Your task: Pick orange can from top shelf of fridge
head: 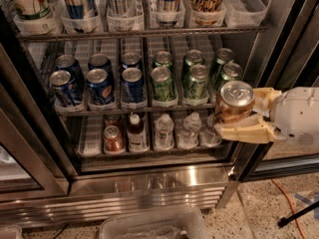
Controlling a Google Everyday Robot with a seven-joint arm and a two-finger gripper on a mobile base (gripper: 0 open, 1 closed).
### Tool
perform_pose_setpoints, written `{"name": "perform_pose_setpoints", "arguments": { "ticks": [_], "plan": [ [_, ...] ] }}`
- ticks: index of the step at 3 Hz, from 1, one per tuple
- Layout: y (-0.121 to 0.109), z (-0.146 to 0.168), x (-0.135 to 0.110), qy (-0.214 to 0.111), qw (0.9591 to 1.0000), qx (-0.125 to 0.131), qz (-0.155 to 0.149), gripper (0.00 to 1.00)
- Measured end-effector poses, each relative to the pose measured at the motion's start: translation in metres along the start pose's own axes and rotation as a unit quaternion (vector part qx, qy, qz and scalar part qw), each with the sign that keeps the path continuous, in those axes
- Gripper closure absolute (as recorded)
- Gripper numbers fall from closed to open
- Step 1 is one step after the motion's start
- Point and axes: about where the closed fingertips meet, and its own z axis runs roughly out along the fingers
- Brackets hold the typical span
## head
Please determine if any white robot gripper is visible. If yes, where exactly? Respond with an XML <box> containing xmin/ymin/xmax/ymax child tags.
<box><xmin>214</xmin><ymin>87</ymin><xmax>319</xmax><ymax>147</ymax></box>

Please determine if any orange lacroix can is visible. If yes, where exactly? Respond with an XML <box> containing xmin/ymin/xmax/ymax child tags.
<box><xmin>188</xmin><ymin>0</ymin><xmax>222</xmax><ymax>26</ymax></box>
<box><xmin>214</xmin><ymin>81</ymin><xmax>255</xmax><ymax>123</ymax></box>

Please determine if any green can front right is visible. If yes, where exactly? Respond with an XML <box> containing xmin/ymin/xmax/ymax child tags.
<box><xmin>215</xmin><ymin>63</ymin><xmax>242</xmax><ymax>92</ymax></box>

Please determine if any green can back right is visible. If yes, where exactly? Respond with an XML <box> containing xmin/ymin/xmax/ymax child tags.
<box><xmin>210</xmin><ymin>48</ymin><xmax>234</xmax><ymax>85</ymax></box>

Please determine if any green can front middle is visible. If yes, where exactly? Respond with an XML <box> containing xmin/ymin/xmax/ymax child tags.
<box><xmin>183</xmin><ymin>64</ymin><xmax>209</xmax><ymax>100</ymax></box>

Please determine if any green can back middle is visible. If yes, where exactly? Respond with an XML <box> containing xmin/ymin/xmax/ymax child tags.
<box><xmin>181</xmin><ymin>50</ymin><xmax>204</xmax><ymax>77</ymax></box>

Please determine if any green can front left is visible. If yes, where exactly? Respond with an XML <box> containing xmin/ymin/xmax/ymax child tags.
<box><xmin>151</xmin><ymin>67</ymin><xmax>175</xmax><ymax>102</ymax></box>

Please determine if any green can back left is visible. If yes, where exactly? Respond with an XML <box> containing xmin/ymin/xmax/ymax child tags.
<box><xmin>153</xmin><ymin>51</ymin><xmax>173</xmax><ymax>70</ymax></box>

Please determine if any blue Pepsi can front right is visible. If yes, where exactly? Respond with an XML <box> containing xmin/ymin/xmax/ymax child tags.
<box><xmin>121</xmin><ymin>68</ymin><xmax>146</xmax><ymax>104</ymax></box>

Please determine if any blue pepsi can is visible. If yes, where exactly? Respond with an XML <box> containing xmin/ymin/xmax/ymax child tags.
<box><xmin>56</xmin><ymin>54</ymin><xmax>85</xmax><ymax>90</ymax></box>
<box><xmin>86</xmin><ymin>69</ymin><xmax>115</xmax><ymax>106</ymax></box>
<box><xmin>49</xmin><ymin>70</ymin><xmax>82</xmax><ymax>108</ymax></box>
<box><xmin>121</xmin><ymin>52</ymin><xmax>143</xmax><ymax>70</ymax></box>
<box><xmin>88</xmin><ymin>53</ymin><xmax>112</xmax><ymax>74</ymax></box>
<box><xmin>121</xmin><ymin>68</ymin><xmax>146</xmax><ymax>104</ymax></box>

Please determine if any blue Pepsi can back right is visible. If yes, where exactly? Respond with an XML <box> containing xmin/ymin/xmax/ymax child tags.
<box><xmin>121</xmin><ymin>52</ymin><xmax>143</xmax><ymax>70</ymax></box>

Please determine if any red soda can front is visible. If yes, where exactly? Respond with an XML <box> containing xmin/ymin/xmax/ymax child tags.
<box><xmin>104</xmin><ymin>125</ymin><xmax>125</xmax><ymax>152</ymax></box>

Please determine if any red soda can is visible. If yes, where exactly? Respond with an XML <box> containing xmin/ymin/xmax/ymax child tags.
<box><xmin>104</xmin><ymin>125</ymin><xmax>125</xmax><ymax>152</ymax></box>
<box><xmin>105</xmin><ymin>114</ymin><xmax>122</xmax><ymax>127</ymax></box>

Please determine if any red soda can back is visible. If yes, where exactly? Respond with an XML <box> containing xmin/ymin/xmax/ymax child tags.
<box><xmin>105</xmin><ymin>114</ymin><xmax>122</xmax><ymax>127</ymax></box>

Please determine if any blue Red Bull can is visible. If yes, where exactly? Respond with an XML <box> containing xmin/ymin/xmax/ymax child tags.
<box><xmin>156</xmin><ymin>0</ymin><xmax>180</xmax><ymax>27</ymax></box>

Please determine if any stainless steel fridge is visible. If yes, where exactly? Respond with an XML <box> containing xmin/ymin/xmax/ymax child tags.
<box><xmin>0</xmin><ymin>0</ymin><xmax>319</xmax><ymax>227</ymax></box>

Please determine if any blue Pepsi can front middle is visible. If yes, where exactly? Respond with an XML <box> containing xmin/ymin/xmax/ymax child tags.
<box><xmin>86</xmin><ymin>69</ymin><xmax>115</xmax><ymax>106</ymax></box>

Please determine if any blue Pepsi can back middle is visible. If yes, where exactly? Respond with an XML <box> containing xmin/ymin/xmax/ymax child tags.
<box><xmin>88</xmin><ymin>53</ymin><xmax>112</xmax><ymax>74</ymax></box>

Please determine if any blue Pepsi can front left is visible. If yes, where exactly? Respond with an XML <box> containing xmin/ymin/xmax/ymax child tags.
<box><xmin>49</xmin><ymin>70</ymin><xmax>82</xmax><ymax>108</ymax></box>

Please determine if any blue Pepsi can back left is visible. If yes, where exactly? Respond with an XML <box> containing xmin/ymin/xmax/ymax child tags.
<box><xmin>56</xmin><ymin>54</ymin><xmax>85</xmax><ymax>90</ymax></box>

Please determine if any white green drink can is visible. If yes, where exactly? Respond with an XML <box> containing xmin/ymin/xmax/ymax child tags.
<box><xmin>10</xmin><ymin>0</ymin><xmax>52</xmax><ymax>21</ymax></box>

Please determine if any clear water bottle right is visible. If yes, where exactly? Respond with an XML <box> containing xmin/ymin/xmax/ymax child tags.
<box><xmin>199</xmin><ymin>114</ymin><xmax>221</xmax><ymax>147</ymax></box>

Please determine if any clear water bottle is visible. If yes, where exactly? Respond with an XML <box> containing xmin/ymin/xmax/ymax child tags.
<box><xmin>177</xmin><ymin>112</ymin><xmax>202</xmax><ymax>149</ymax></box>
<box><xmin>155</xmin><ymin>114</ymin><xmax>174</xmax><ymax>150</ymax></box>
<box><xmin>199</xmin><ymin>114</ymin><xmax>221</xmax><ymax>147</ymax></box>

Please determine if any clear water bottle middle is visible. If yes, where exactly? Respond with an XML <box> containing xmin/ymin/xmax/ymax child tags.
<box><xmin>177</xmin><ymin>112</ymin><xmax>202</xmax><ymax>149</ymax></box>

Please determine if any clear water bottle left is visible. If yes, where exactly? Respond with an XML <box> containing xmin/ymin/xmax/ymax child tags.
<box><xmin>155</xmin><ymin>114</ymin><xmax>174</xmax><ymax>150</ymax></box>

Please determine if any white tray top right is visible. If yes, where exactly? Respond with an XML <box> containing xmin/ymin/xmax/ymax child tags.
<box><xmin>223</xmin><ymin>0</ymin><xmax>266</xmax><ymax>27</ymax></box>

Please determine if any black stand leg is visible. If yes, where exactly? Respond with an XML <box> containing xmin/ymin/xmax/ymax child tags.
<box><xmin>277</xmin><ymin>201</ymin><xmax>319</xmax><ymax>228</ymax></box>

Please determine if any brown drink bottle white cap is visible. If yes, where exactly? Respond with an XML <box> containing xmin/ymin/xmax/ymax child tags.
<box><xmin>127</xmin><ymin>114</ymin><xmax>148</xmax><ymax>152</ymax></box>

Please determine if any clear plastic bin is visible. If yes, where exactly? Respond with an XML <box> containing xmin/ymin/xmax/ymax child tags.
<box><xmin>99</xmin><ymin>206</ymin><xmax>208</xmax><ymax>239</ymax></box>

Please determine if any small clear container corner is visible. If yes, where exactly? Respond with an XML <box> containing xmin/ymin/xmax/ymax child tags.
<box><xmin>0</xmin><ymin>226</ymin><xmax>23</xmax><ymax>239</ymax></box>

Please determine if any orange extension cable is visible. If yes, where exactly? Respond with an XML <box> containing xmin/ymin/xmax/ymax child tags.
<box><xmin>270</xmin><ymin>178</ymin><xmax>307</xmax><ymax>239</ymax></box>

